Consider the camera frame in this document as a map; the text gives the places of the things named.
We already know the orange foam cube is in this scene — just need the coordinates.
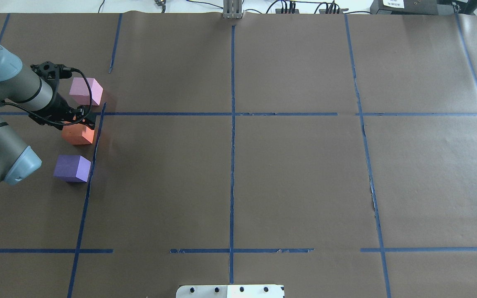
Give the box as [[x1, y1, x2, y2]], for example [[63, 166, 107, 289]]
[[61, 124, 95, 145]]

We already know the purple foam cube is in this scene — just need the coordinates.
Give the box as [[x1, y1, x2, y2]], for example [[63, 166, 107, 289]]
[[53, 155, 92, 183]]

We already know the pink foam cube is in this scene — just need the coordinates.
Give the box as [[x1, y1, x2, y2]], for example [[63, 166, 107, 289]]
[[69, 77, 104, 106]]

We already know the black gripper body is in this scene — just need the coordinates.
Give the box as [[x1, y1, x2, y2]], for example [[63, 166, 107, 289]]
[[29, 104, 91, 128]]

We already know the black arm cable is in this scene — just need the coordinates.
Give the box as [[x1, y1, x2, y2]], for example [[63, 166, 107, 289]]
[[0, 67, 93, 166]]

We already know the black equipment box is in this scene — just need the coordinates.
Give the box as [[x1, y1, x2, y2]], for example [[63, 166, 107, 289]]
[[369, 0, 477, 16]]

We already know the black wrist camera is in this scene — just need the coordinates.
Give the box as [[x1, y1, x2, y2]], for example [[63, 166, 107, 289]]
[[30, 62, 72, 91]]

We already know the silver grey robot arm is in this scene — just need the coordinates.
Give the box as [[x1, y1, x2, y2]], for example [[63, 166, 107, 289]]
[[0, 45, 95, 185]]

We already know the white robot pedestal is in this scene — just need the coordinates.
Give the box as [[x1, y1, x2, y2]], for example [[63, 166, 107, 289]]
[[176, 284, 285, 298]]

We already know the aluminium frame post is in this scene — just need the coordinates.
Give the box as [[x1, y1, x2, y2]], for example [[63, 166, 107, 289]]
[[223, 0, 243, 19]]

